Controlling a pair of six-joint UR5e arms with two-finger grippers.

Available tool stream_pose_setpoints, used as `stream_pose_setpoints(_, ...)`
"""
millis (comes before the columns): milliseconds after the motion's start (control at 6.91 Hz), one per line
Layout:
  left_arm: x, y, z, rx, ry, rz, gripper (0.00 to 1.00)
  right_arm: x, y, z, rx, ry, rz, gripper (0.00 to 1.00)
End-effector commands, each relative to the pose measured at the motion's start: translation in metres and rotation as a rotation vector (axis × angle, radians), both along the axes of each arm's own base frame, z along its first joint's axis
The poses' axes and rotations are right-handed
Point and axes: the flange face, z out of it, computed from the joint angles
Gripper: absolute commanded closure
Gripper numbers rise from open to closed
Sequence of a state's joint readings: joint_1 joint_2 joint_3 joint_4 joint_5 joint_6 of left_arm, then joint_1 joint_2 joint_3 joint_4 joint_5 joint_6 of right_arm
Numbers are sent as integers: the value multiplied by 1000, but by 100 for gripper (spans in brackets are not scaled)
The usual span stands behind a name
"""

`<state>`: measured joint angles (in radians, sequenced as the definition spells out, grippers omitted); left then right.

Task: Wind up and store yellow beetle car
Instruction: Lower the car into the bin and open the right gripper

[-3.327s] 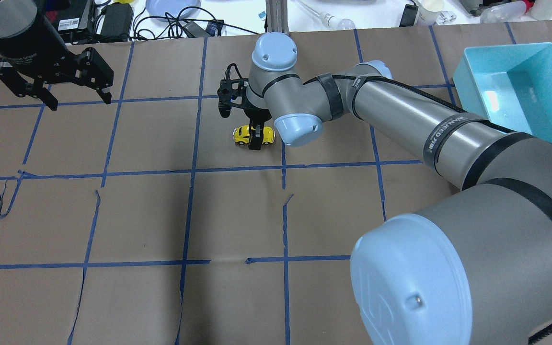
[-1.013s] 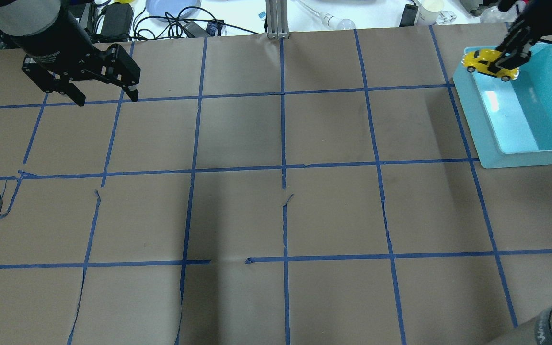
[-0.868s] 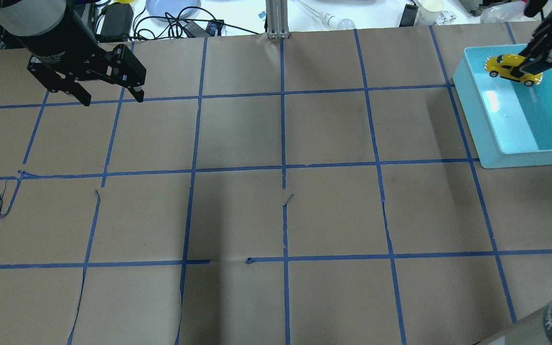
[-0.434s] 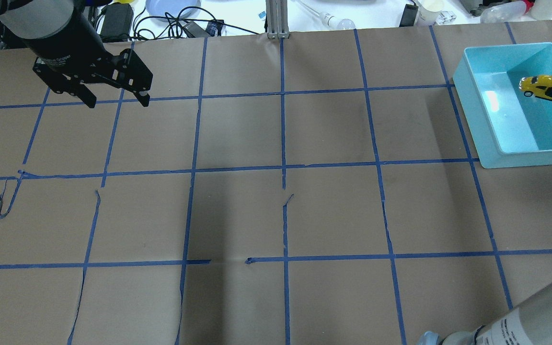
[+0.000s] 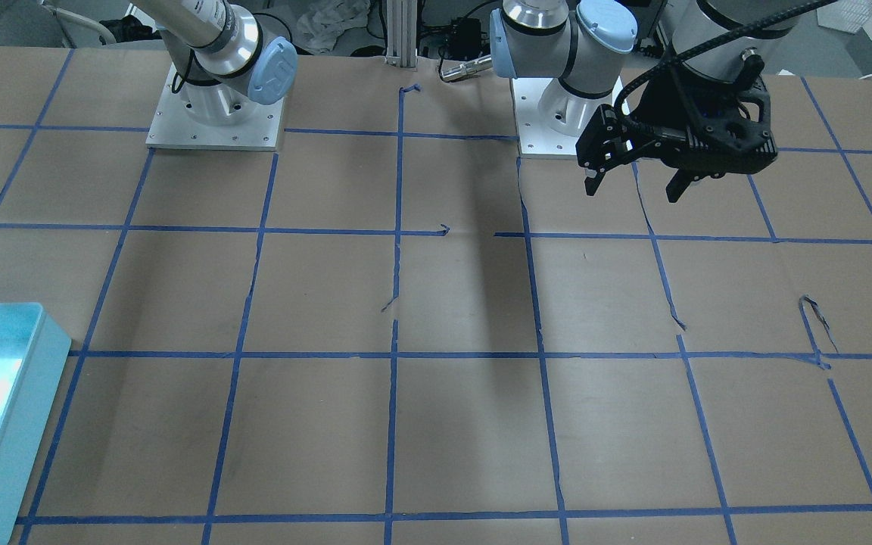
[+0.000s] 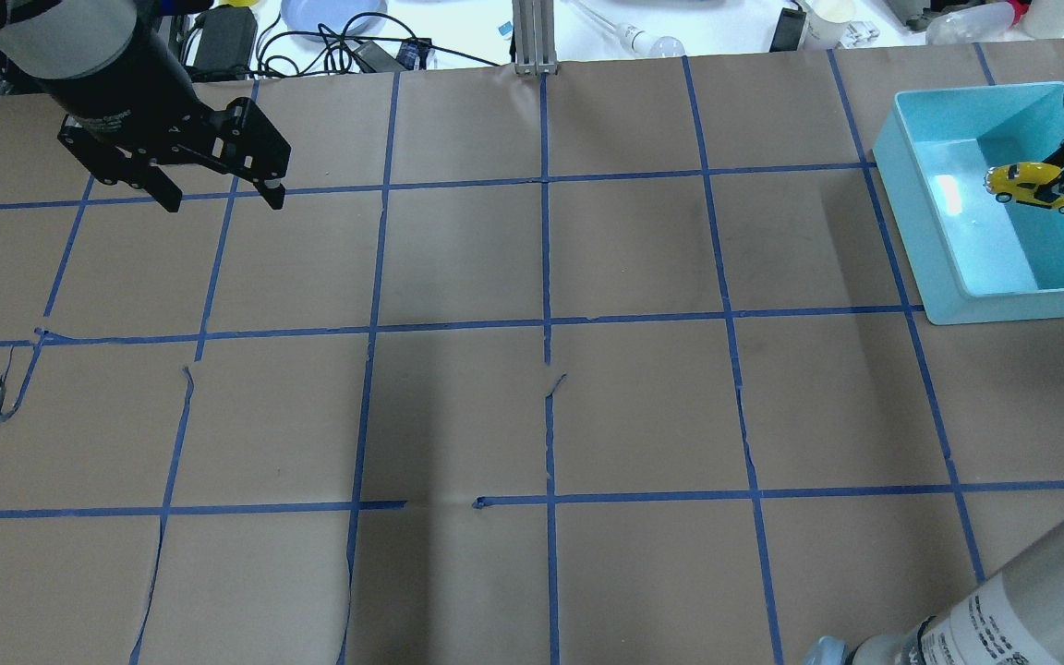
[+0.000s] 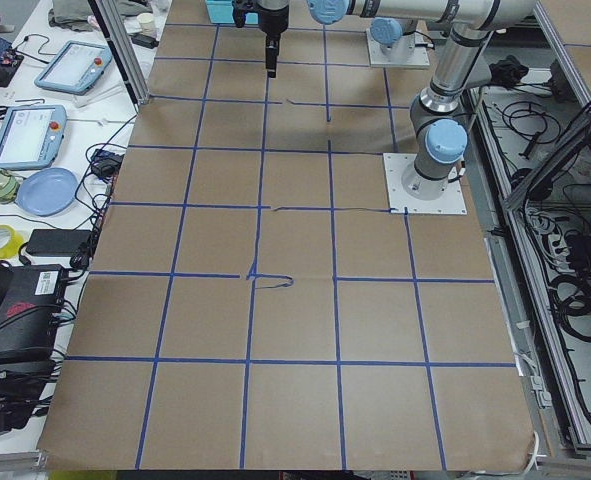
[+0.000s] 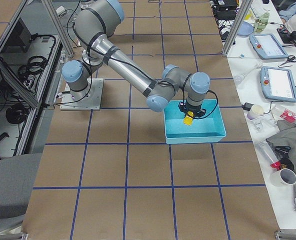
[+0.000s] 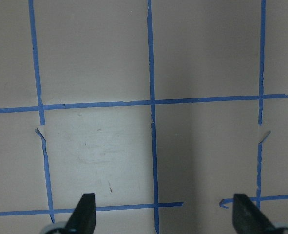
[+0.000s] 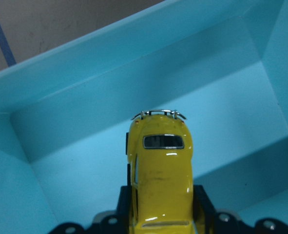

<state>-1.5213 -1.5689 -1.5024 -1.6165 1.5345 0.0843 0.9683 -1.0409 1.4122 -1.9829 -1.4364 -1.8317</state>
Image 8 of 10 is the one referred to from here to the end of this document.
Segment blue teach pendant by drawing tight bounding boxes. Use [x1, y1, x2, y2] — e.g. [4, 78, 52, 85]
[249, 33, 288, 60]
[260, 66, 296, 103]

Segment plastic bottle red label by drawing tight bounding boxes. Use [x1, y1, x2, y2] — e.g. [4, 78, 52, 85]
[271, 104, 296, 125]

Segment lower blue teach pendant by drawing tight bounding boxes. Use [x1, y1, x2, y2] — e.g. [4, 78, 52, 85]
[260, 66, 296, 103]

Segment green tape rolls stack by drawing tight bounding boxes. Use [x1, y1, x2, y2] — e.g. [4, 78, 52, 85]
[253, 12, 270, 33]

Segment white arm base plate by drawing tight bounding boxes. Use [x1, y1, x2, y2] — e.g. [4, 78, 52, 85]
[60, 78, 104, 111]

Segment yellow beetle toy car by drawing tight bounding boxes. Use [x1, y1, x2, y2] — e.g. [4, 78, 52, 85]
[183, 114, 194, 126]

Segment light blue plastic bin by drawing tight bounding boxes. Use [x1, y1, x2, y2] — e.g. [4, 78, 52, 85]
[163, 99, 226, 144]

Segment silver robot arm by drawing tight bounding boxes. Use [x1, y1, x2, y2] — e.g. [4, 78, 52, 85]
[62, 0, 210, 119]

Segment upper blue teach pendant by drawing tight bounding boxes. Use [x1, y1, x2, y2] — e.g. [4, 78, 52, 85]
[249, 33, 288, 60]

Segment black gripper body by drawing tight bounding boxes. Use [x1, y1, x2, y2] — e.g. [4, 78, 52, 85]
[178, 101, 206, 118]

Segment white paper cup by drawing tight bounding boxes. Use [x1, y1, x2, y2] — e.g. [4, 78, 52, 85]
[246, 104, 264, 120]

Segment black scissors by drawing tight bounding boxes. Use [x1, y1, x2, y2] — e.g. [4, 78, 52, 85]
[278, 55, 296, 68]

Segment white mug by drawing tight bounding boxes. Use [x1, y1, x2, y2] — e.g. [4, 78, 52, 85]
[270, 168, 296, 187]

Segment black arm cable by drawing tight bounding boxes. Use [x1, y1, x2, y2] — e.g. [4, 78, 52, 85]
[182, 87, 218, 120]

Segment blue plate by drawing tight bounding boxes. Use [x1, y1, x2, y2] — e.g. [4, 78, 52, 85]
[237, 21, 254, 38]

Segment grey chair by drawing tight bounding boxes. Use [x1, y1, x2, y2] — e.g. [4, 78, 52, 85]
[0, 153, 42, 232]

